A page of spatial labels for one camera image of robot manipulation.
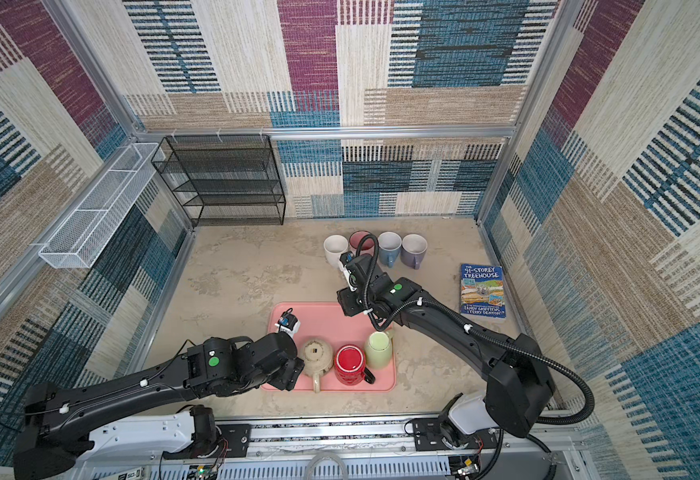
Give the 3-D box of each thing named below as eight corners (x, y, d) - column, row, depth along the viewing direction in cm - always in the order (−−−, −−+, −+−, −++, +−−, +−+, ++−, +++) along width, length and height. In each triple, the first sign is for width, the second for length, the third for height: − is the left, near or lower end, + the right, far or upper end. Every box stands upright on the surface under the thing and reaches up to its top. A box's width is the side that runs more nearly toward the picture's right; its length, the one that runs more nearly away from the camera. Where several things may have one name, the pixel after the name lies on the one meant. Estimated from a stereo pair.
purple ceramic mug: (402, 274, 106) (405, 259, 99) (399, 248, 114) (402, 233, 107) (426, 274, 106) (430, 259, 99) (421, 248, 113) (425, 233, 107)
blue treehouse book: (460, 313, 97) (463, 307, 94) (460, 267, 109) (463, 260, 106) (502, 321, 95) (507, 315, 92) (498, 273, 107) (502, 267, 104)
